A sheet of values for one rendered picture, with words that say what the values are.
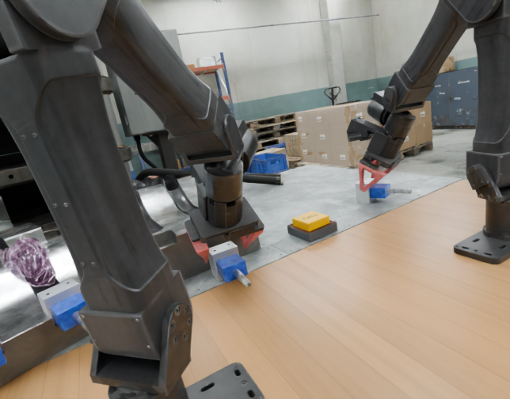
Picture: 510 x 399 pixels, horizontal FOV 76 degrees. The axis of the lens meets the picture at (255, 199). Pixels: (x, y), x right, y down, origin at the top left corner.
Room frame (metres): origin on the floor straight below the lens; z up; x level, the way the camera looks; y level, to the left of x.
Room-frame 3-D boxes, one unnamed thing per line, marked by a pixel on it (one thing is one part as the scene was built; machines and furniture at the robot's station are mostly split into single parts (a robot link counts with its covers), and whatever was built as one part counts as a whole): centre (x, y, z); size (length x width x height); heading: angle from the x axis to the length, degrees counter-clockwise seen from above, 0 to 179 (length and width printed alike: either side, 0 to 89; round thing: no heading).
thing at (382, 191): (0.80, -0.33, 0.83); 0.13 x 0.05 x 0.05; 48
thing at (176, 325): (0.26, 0.13, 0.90); 0.09 x 0.06 x 0.06; 68
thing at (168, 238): (0.58, 0.19, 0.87); 0.05 x 0.05 x 0.04; 27
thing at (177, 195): (0.79, 0.24, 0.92); 0.35 x 0.16 x 0.09; 27
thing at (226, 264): (0.52, 0.06, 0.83); 0.13 x 0.05 x 0.05; 22
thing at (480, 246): (0.50, -0.41, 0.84); 0.20 x 0.07 x 0.08; 115
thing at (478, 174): (0.51, -0.41, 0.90); 0.09 x 0.06 x 0.06; 100
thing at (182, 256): (0.81, 0.24, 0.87); 0.50 x 0.26 x 0.14; 27
